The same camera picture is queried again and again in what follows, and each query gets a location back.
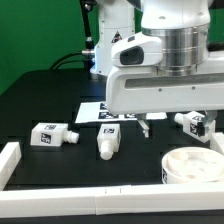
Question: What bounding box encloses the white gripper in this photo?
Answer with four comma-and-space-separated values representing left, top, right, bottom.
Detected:
106, 33, 224, 138

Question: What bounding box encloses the white round stool seat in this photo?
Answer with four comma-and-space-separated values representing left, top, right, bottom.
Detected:
161, 147, 224, 184

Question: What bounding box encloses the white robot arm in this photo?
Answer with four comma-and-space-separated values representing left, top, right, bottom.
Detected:
94, 0, 224, 136

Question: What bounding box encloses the white marker paper sheet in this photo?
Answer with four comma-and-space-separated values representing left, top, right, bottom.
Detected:
75, 101, 168, 125

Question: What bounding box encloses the white right barrier wall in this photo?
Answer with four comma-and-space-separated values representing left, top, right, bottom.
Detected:
210, 132, 224, 155

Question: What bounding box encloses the white barrier wall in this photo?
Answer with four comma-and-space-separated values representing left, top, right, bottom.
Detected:
210, 132, 224, 155
0, 142, 21, 191
0, 183, 224, 218

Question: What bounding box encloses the white front barrier wall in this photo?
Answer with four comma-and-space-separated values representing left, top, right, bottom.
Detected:
0, 183, 224, 218

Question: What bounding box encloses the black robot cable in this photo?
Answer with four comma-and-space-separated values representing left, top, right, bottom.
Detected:
49, 0, 98, 70

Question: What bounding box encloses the white left barrier wall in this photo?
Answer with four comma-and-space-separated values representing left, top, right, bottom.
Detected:
0, 142, 21, 191

